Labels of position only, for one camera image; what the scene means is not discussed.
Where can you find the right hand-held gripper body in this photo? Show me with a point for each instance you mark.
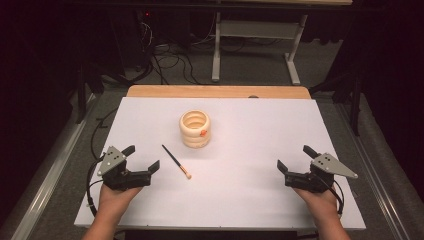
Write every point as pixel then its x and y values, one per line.
pixel 320 173

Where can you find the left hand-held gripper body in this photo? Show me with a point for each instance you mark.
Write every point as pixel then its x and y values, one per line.
pixel 116 175

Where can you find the person's left hand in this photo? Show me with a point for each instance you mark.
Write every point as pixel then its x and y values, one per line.
pixel 115 201

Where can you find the person's right hand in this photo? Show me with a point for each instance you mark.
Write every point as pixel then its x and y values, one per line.
pixel 321 205

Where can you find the white table board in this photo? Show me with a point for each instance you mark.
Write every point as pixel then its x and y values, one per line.
pixel 250 133

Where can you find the cream ribbed round holder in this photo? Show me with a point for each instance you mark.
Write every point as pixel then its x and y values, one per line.
pixel 195 138

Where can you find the black metal stand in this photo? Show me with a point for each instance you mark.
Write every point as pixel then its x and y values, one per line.
pixel 356 100
pixel 81 96

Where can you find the wooden table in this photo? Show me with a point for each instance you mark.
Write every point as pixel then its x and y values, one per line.
pixel 216 91

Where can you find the black computer tower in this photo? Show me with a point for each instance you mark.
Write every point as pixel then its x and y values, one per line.
pixel 130 36

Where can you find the grey metal floor rail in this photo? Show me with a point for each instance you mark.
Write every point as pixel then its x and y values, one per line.
pixel 50 186
pixel 373 173

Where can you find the white metal desk frame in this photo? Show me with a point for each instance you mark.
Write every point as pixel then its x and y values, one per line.
pixel 256 29

